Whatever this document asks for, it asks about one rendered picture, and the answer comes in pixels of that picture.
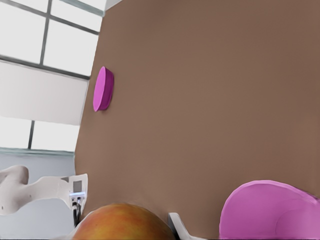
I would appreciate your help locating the pink bowl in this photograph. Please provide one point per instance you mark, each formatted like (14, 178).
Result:
(262, 212)

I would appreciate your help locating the pink round plate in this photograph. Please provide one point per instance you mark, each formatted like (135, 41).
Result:
(102, 88)

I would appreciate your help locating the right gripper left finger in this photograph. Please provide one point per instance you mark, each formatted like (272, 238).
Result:
(65, 237)

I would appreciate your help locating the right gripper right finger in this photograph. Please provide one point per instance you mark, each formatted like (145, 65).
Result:
(180, 228)

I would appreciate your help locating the red yellow apple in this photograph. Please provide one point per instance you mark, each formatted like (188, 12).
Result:
(122, 222)

